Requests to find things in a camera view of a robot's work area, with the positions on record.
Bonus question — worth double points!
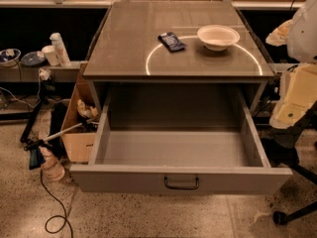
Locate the blue plate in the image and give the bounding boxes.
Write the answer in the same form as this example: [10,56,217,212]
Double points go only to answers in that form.
[21,51,47,66]

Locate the white tall bottle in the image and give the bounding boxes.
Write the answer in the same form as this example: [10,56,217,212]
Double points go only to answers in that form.
[50,33,71,67]

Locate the cardboard box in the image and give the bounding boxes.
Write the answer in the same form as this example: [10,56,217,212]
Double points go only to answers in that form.
[61,63,98,163]

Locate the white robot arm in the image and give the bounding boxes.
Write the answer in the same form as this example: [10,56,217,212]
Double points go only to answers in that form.
[265,0,317,129]

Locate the blue handled tool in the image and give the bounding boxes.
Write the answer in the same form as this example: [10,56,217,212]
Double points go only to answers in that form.
[24,139,52,170]

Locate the black chair base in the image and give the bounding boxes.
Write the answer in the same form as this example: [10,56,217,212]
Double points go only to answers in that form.
[261,129,317,226]

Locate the grey drawer cabinet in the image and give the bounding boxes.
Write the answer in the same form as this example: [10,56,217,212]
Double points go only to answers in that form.
[83,1,273,108]

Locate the black tripod leg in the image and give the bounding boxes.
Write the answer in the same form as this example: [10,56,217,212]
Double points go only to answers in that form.
[20,98,44,143]

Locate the grey top drawer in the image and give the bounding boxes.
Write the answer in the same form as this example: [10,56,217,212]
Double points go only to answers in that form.
[70,84,292,194]

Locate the blue white bowl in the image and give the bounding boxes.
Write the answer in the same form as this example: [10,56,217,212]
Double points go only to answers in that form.
[0,49,21,67]

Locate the white paper cup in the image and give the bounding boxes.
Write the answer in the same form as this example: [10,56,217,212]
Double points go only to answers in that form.
[42,46,59,66]

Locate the clear plastic bottle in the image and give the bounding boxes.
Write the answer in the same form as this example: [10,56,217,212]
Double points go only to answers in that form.
[40,147,65,181]

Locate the crumpled paper in box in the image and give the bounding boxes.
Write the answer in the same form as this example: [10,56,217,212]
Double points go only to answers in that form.
[77,99,98,118]

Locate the black cable on floor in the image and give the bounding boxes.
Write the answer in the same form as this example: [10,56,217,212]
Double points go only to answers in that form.
[39,169,74,238]

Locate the dark blue snack packet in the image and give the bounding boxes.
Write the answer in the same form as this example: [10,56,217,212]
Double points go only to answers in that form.
[158,32,185,53]

